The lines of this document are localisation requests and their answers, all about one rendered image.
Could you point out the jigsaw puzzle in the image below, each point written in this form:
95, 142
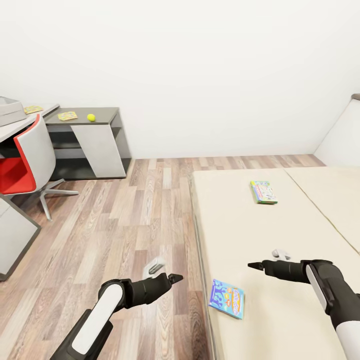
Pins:
32, 109
67, 115

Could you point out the board game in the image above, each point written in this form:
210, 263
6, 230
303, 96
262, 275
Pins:
227, 298
263, 192

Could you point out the toy box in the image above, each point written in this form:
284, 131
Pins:
11, 111

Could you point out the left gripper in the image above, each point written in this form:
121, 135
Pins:
156, 287

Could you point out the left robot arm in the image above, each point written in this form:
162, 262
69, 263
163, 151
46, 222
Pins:
88, 336

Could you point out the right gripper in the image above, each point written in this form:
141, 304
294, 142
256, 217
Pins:
278, 269

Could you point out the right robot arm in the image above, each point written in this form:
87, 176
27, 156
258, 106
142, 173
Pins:
337, 298

